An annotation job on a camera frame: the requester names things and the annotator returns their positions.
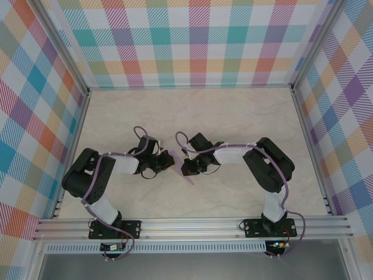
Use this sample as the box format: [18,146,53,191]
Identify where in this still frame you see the purple square paper sheet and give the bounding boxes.
[168,149,195,187]

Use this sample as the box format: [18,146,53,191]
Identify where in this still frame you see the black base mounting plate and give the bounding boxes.
[244,218,298,239]
[88,220,142,240]

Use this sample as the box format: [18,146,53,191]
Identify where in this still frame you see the grey metal panel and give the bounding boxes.
[37,253,350,280]

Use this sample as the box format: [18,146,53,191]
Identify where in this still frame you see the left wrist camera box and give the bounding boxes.
[136,135,161,155]

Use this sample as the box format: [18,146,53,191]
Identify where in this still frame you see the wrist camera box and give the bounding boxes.
[136,135,161,155]
[188,132,214,152]

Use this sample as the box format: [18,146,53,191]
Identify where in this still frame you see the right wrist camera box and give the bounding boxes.
[188,132,214,152]

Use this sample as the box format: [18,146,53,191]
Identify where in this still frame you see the purple cable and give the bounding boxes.
[81,125,149,261]
[174,131,307,259]

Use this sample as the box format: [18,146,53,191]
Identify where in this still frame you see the long aluminium mounting rail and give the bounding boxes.
[31,215,355,242]

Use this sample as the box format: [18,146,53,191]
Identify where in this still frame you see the slotted grey cable duct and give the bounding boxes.
[43,240,268,254]

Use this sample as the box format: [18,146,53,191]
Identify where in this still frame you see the aluminium table edge rail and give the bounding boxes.
[51,89,92,220]
[291,87,335,216]

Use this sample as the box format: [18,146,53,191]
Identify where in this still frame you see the aluminium frame post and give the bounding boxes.
[30,0,90,96]
[290,0,349,92]

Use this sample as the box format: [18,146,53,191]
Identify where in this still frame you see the aluminium frame leg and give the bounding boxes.
[339,239,361,280]
[27,241,45,280]

